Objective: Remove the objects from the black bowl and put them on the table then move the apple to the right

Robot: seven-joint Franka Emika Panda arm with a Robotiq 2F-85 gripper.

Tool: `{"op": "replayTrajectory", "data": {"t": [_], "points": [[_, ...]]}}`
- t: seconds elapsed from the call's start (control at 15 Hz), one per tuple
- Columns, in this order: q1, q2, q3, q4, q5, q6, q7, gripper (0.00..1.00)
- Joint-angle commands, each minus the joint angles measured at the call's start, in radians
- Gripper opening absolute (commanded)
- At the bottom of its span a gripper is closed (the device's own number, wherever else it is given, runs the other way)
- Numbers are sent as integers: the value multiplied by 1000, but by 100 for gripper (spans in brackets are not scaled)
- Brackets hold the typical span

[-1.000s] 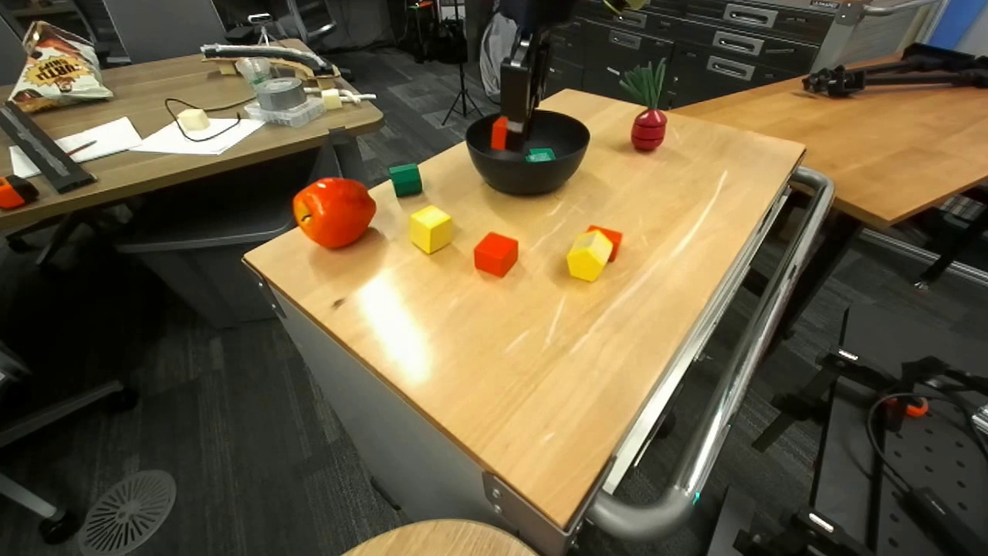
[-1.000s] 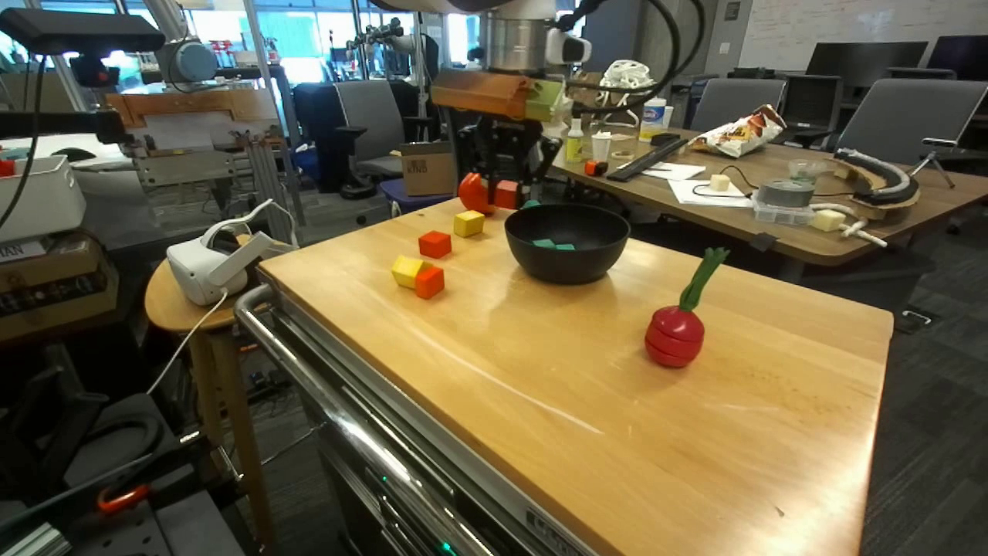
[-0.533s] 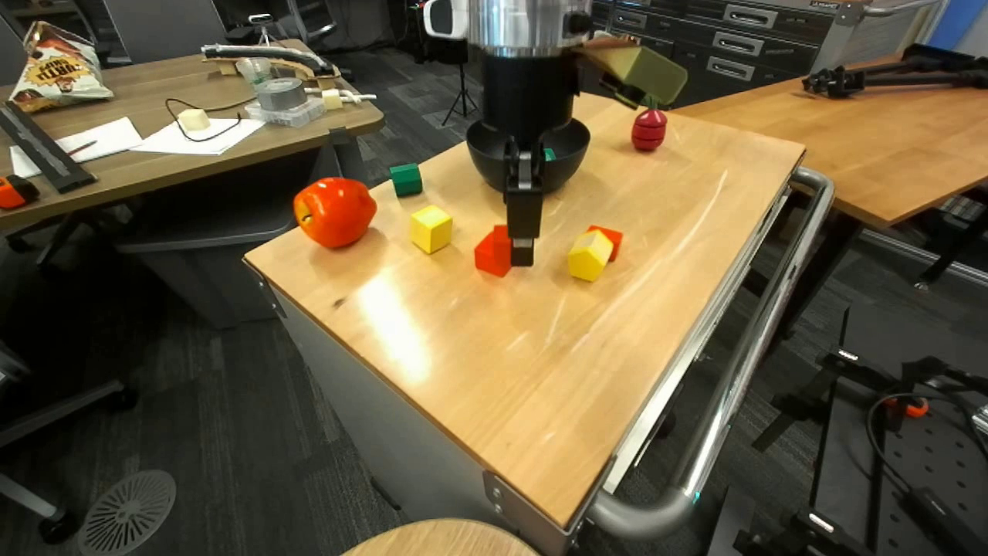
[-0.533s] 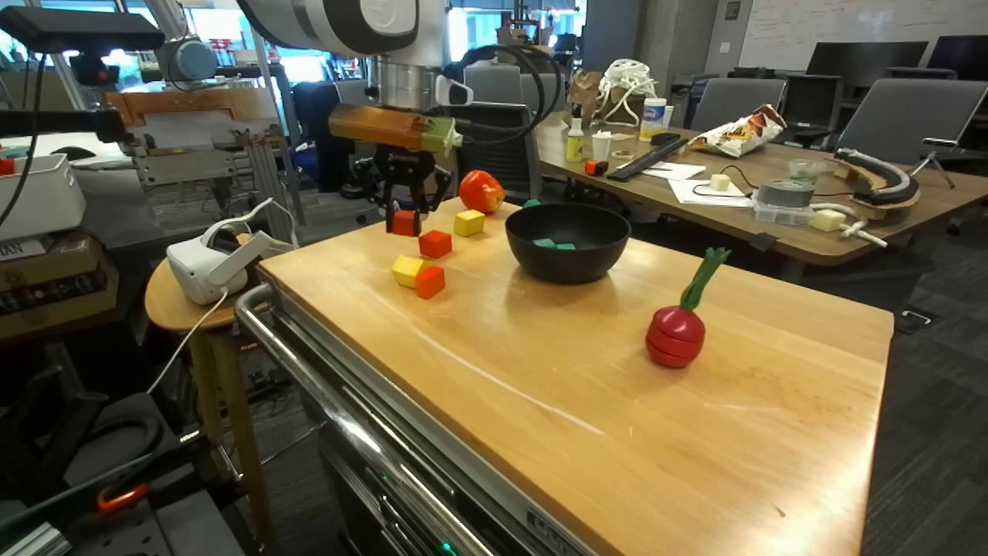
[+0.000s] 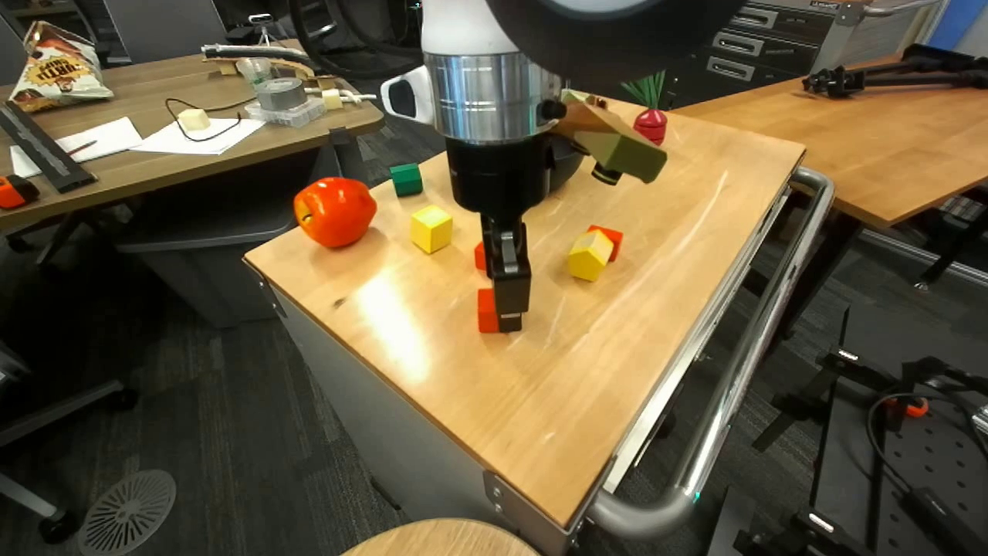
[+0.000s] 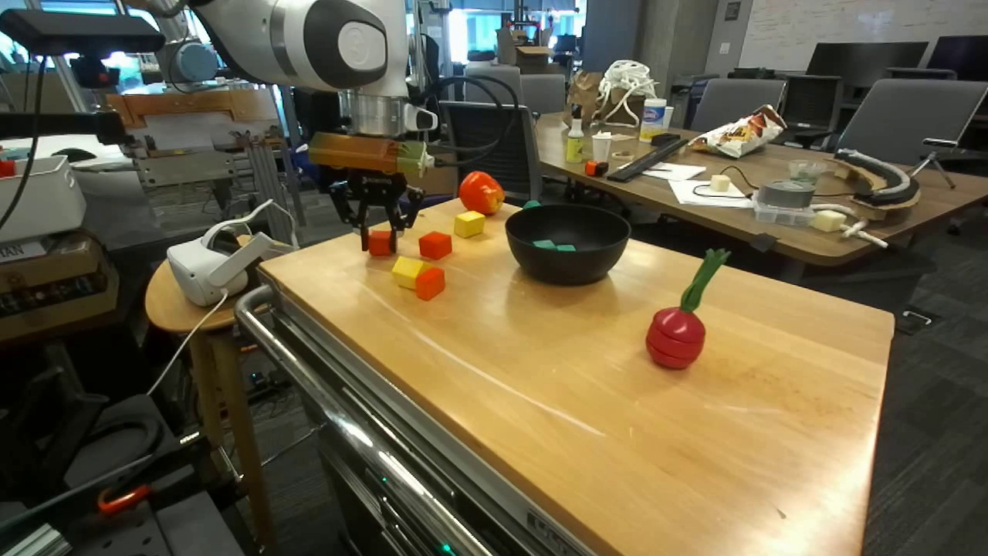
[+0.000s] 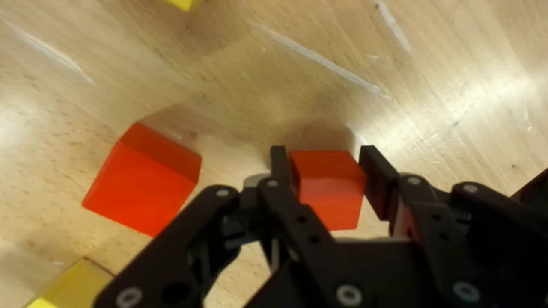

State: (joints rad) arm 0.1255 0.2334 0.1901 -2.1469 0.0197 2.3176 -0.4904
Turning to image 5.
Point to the yellow wooden block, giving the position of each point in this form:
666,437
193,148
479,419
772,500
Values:
587,259

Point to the grey office chair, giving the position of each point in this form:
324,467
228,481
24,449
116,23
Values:
165,26

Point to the curved white black device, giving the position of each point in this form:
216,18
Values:
256,51

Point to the black office chair base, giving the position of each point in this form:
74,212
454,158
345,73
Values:
41,411

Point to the white power adapter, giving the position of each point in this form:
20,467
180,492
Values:
193,118

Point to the yellow wooden cube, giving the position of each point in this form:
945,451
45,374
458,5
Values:
429,228

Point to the orange wooden block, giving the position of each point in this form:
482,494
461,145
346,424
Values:
488,311
611,240

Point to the round grey floor disc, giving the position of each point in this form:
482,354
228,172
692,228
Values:
126,515

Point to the green wooden block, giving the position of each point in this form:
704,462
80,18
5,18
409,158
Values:
407,179

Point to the grey metal tool cart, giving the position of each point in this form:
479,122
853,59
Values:
389,432

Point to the red toy radish green leaves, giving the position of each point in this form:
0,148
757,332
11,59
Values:
651,125

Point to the small orange object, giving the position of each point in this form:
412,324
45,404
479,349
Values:
14,192

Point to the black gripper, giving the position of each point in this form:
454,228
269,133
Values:
498,174

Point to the wrist camera with beige mount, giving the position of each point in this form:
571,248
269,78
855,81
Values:
619,142

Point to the chips bag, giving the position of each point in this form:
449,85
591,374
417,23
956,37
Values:
57,73

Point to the grey tape roll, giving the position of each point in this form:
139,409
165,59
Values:
279,100

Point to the brown wooden desk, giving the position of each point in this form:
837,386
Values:
154,172

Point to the black drawer cabinet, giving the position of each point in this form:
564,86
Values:
804,42

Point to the light wooden table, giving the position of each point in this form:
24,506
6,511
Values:
906,156

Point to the white paper sheet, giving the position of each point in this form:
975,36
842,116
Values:
205,138
94,142

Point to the black metal stand frame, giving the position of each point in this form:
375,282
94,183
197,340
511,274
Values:
926,484

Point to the black folded tripod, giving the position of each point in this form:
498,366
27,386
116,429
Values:
885,75

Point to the round wooden stool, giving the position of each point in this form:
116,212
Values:
443,541

